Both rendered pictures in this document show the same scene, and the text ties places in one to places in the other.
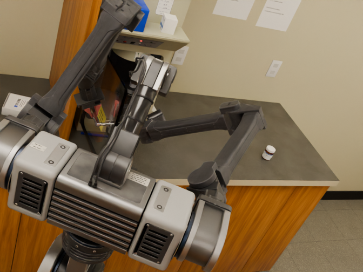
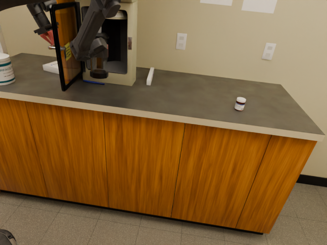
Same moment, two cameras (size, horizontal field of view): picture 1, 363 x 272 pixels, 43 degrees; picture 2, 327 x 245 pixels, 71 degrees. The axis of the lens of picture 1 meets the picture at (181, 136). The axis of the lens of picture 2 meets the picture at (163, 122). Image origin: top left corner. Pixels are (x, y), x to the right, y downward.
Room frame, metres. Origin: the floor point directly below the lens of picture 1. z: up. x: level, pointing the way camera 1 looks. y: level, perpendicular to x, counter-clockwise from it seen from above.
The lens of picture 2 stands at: (0.81, -0.81, 1.50)
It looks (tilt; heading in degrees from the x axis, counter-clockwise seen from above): 31 degrees down; 37
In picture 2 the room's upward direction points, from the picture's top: 6 degrees clockwise
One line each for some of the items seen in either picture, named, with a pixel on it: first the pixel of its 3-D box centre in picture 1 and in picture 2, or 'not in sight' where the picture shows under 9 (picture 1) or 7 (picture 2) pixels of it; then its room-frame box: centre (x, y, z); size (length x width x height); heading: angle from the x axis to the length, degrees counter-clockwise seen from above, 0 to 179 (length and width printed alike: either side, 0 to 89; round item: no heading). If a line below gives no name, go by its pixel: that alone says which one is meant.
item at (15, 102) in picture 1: (24, 107); (58, 67); (1.58, 0.69, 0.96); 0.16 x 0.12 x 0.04; 107
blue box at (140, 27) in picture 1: (130, 13); not in sight; (1.59, 0.35, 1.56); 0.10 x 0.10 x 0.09; 32
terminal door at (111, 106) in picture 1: (101, 108); (69, 45); (1.47, 0.33, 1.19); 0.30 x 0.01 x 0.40; 38
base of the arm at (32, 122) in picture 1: (25, 134); not in sight; (0.87, 0.36, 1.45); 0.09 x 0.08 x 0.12; 90
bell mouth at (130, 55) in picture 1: (132, 45); (113, 11); (1.78, 0.34, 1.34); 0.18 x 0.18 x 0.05
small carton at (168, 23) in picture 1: (168, 24); not in sight; (1.67, 0.21, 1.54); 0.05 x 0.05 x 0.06; 25
